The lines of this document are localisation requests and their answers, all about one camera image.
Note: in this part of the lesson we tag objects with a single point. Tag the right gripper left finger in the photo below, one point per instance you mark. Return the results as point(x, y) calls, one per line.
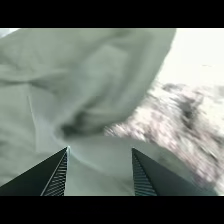
point(46, 178)

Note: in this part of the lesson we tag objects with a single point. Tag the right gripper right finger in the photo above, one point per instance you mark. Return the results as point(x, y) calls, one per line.
point(151, 178)

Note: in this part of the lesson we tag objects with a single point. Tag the pale grey garment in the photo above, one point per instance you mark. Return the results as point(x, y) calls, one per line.
point(76, 83)

